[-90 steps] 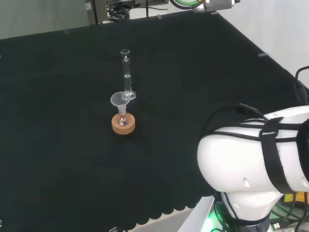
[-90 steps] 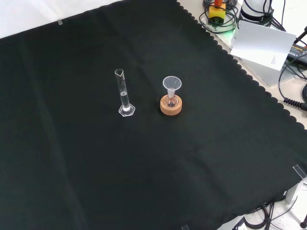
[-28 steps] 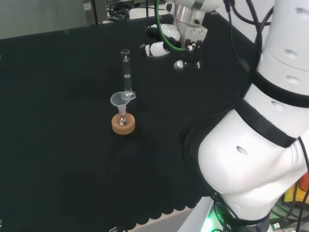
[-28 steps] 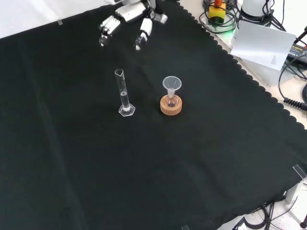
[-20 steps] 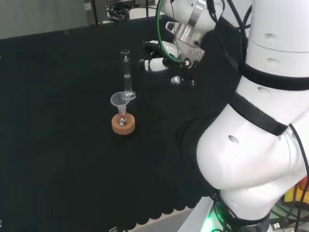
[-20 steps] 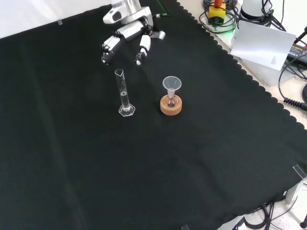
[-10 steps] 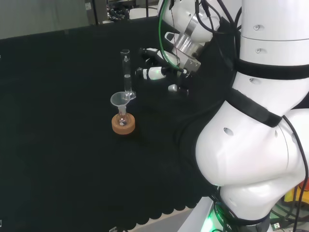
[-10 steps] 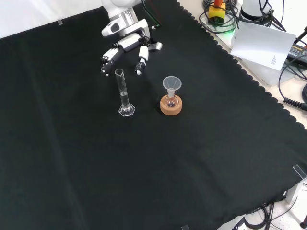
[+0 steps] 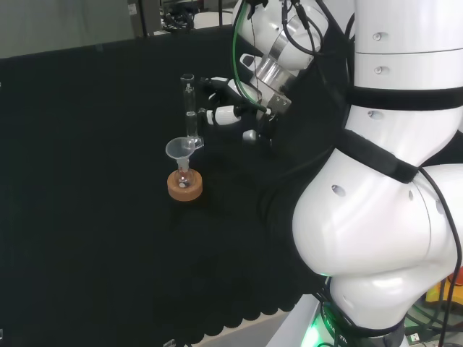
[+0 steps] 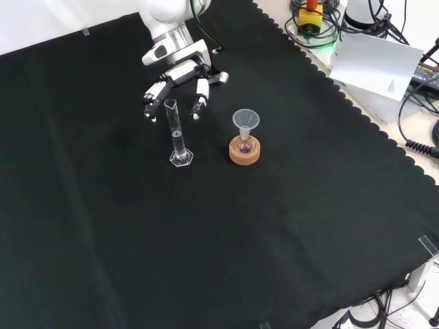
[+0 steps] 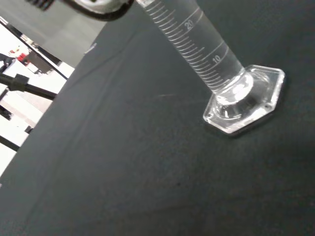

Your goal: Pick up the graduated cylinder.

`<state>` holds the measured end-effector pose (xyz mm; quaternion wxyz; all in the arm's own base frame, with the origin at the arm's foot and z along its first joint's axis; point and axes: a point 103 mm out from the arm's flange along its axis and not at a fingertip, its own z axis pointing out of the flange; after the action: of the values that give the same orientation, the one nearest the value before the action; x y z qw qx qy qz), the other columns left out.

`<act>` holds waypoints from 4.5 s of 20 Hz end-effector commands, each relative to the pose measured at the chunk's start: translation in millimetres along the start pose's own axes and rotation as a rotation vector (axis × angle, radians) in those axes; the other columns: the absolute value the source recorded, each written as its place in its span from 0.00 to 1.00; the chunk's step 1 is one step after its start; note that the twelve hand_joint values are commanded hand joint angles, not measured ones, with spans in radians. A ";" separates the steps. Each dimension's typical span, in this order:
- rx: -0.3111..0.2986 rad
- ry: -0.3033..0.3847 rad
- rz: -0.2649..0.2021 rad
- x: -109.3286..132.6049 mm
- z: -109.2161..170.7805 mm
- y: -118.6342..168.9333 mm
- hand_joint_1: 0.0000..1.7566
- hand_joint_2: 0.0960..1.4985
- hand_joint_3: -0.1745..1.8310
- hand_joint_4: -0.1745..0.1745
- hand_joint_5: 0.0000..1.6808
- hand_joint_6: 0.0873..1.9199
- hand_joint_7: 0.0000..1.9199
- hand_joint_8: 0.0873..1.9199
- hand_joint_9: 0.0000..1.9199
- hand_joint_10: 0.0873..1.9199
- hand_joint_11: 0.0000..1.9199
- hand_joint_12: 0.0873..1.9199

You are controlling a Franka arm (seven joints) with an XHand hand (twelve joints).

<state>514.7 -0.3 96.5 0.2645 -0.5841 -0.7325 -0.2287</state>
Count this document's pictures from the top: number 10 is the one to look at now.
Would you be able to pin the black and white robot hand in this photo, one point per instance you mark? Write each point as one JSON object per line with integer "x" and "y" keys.
{"x": 181, "y": 73}

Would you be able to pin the clear glass graduated cylinder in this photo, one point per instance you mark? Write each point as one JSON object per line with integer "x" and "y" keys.
{"x": 176, "y": 140}

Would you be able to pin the clear plastic funnel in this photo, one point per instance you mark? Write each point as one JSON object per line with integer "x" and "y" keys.
{"x": 245, "y": 118}

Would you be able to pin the clear round-bottom flask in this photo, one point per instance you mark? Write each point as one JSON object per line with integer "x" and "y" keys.
{"x": 245, "y": 147}

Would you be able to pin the yellow stop button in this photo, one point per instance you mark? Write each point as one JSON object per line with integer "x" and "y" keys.
{"x": 310, "y": 20}

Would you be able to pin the black bench cloth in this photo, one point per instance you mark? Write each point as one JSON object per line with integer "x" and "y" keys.
{"x": 205, "y": 240}

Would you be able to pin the white round column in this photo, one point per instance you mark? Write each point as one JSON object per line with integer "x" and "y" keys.
{"x": 356, "y": 10}

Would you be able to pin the white box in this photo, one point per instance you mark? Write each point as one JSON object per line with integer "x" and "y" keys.
{"x": 377, "y": 106}

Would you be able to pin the black power adapter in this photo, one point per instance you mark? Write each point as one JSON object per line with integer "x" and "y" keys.
{"x": 427, "y": 73}

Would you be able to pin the metal bench bracket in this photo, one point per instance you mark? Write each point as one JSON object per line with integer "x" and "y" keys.
{"x": 420, "y": 274}

